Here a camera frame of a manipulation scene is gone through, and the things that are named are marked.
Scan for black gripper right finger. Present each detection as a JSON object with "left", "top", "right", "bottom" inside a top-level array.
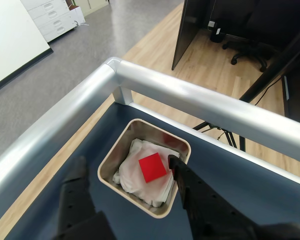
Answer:
[{"left": 167, "top": 154, "right": 260, "bottom": 240}]

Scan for thin black floor cable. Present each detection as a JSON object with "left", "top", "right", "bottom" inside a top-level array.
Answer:
[{"left": 254, "top": 77, "right": 284, "bottom": 106}]

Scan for white crumpled tissue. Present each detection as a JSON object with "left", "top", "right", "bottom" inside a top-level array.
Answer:
[{"left": 112, "top": 138, "right": 181, "bottom": 208}]

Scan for small black bin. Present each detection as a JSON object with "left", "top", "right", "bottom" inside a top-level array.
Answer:
[{"left": 209, "top": 27, "right": 226, "bottom": 43}]

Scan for black office chair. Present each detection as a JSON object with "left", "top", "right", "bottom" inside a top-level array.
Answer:
[{"left": 222, "top": 0, "right": 300, "bottom": 73}]

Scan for white drawer cabinet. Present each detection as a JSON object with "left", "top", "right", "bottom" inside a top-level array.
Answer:
[{"left": 19, "top": 0, "right": 77, "bottom": 43}]

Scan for black tripod stand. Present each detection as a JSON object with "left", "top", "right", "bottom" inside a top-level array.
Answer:
[{"left": 192, "top": 22, "right": 300, "bottom": 152}]

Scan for black desk side panel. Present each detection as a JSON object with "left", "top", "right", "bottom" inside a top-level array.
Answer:
[{"left": 171, "top": 0, "right": 216, "bottom": 71}]

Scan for beige metal lockers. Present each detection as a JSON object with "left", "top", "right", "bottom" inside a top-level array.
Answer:
[{"left": 73, "top": 0, "right": 110, "bottom": 17}]

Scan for black cabinet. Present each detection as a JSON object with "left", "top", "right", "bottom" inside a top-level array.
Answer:
[{"left": 281, "top": 67, "right": 300, "bottom": 126}]

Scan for silver metal table railing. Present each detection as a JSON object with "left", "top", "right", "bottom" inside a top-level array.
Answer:
[{"left": 0, "top": 56, "right": 300, "bottom": 198}]

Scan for beige rounded box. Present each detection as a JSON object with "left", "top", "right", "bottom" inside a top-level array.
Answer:
[{"left": 97, "top": 118, "right": 192, "bottom": 220}]

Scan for red cube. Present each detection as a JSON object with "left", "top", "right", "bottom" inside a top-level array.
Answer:
[{"left": 138, "top": 152, "right": 167, "bottom": 183}]

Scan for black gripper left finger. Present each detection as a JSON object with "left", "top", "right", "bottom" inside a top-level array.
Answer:
[{"left": 52, "top": 155, "right": 116, "bottom": 240}]

